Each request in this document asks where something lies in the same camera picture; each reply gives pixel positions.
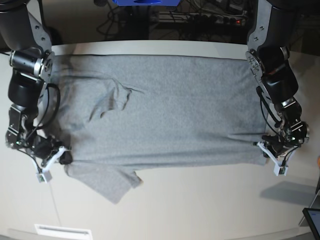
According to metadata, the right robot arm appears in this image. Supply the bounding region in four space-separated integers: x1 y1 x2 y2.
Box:
0 0 73 168

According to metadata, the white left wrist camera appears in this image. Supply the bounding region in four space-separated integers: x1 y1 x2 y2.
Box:
273 164 289 176

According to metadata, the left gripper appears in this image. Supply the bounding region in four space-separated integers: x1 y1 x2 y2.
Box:
252 133 300 165

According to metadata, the black tablet on stand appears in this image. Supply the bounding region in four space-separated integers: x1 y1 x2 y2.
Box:
302 208 320 240

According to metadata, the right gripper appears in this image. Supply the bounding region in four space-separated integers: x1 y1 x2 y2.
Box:
29 135 73 167

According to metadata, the blue box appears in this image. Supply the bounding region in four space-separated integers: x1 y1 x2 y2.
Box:
112 0 180 7

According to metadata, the black power strip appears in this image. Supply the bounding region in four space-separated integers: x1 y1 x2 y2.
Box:
151 11 247 27

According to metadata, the white label strip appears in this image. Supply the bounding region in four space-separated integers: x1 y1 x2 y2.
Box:
34 224 93 240

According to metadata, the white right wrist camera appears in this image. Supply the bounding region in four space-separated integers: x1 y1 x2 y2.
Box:
36 171 52 184

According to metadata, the grey T-shirt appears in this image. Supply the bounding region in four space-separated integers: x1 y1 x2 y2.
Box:
47 55 266 204

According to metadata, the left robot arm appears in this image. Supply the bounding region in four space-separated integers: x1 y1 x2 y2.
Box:
245 0 315 161

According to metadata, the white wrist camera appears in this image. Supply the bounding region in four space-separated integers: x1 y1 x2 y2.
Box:
273 164 289 176
36 171 52 184

